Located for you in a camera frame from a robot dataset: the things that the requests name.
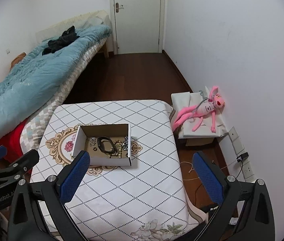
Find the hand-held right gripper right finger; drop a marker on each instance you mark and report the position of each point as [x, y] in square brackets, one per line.
[208, 180]

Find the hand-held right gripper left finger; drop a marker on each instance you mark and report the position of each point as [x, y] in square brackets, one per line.
[73, 180]

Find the black wristband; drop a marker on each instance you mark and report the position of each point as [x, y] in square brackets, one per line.
[98, 145]

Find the red blanket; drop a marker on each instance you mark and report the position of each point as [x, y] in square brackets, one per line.
[11, 140]

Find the grey checkered bed sheet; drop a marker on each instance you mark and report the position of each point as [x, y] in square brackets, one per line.
[39, 120]

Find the brown cardboard box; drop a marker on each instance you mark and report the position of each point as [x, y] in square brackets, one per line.
[199, 141]

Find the black charger plug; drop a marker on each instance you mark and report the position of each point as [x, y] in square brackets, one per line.
[242, 157]

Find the diamond pattern floral tablecloth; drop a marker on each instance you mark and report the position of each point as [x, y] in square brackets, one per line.
[144, 193]

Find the pink plush toy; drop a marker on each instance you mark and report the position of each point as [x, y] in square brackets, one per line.
[204, 109]

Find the light blue quilt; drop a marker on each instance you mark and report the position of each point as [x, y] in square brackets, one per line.
[36, 80]

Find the white cloth covered box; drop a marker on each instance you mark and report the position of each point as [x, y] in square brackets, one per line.
[182, 100]

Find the brown pillow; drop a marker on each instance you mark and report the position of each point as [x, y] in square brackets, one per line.
[16, 60]

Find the black clothing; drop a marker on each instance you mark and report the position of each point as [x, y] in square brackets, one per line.
[61, 40]

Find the wooden bed leg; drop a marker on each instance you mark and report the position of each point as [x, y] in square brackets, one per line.
[106, 50]

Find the white door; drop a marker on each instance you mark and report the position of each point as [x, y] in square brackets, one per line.
[137, 17]

